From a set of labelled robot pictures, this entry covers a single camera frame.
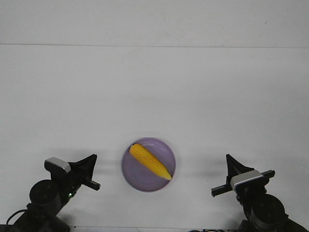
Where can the yellow corn cob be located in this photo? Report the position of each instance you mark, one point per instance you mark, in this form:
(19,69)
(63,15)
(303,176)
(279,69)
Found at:
(150,161)

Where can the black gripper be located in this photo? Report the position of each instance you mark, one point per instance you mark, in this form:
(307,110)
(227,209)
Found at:
(81,173)
(249,191)

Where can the purple round plate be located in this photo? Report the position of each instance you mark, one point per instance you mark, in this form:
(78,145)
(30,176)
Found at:
(139,176)

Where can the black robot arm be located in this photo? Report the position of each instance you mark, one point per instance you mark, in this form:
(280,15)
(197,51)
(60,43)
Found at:
(49,196)
(263,212)

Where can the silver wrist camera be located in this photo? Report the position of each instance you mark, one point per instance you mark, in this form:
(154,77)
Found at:
(54,164)
(244,178)

